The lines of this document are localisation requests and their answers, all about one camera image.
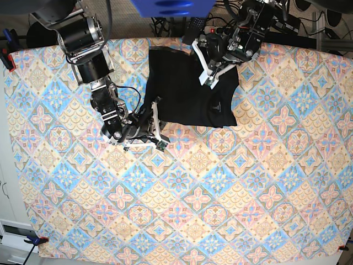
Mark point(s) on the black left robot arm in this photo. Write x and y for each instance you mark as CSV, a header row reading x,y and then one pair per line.
x,y
221,52

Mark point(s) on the red black left clamp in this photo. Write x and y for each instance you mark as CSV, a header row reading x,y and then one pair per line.
x,y
6,57

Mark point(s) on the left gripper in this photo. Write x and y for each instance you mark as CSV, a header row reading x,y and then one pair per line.
x,y
214,71

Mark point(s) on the orange right table clamp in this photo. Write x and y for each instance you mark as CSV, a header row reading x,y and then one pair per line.
x,y
343,248

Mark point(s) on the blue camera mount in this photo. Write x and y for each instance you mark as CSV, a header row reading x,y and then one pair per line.
x,y
173,8

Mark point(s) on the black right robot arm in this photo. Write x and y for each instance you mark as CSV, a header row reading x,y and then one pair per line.
x,y
80,36

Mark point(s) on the orange black table clamp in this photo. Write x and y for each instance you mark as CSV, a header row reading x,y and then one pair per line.
x,y
36,240

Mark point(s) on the white power strip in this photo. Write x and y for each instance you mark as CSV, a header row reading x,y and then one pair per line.
x,y
217,29

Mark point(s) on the patterned tablecloth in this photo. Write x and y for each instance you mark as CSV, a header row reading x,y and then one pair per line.
x,y
275,188

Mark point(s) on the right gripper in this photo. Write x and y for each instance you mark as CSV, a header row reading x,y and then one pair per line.
x,y
146,130

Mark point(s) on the black T-shirt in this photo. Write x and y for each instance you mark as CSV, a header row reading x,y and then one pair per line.
x,y
174,78

